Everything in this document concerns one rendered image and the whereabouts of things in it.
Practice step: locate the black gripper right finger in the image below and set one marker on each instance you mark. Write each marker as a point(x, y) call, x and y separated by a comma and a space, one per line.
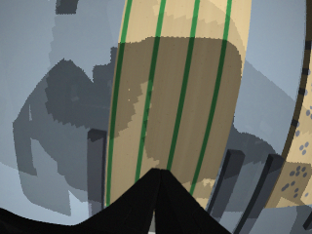
point(177, 212)

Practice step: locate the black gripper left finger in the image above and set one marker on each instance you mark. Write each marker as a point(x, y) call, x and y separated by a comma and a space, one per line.
point(132, 213)

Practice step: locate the beige strip with green lines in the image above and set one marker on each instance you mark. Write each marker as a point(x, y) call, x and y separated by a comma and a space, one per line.
point(179, 65)

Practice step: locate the beige speckled flat strip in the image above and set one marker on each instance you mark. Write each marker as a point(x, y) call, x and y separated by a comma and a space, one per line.
point(293, 186)

